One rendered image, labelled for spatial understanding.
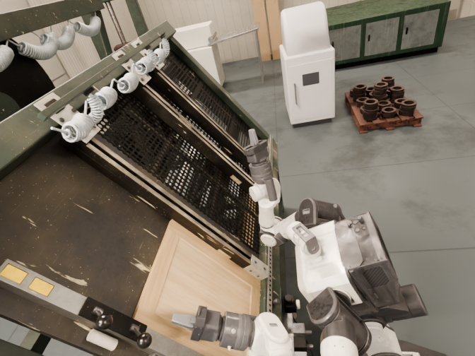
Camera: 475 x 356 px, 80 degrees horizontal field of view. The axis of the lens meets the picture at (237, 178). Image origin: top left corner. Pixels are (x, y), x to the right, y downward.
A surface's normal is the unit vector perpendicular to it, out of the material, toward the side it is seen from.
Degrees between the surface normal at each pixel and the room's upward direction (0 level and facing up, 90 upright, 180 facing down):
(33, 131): 57
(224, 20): 90
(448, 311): 0
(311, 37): 72
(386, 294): 90
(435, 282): 0
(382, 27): 90
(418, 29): 90
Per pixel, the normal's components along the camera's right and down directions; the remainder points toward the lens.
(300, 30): -0.09, 0.33
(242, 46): -0.08, 0.61
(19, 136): 0.71, -0.51
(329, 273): -0.57, -0.68
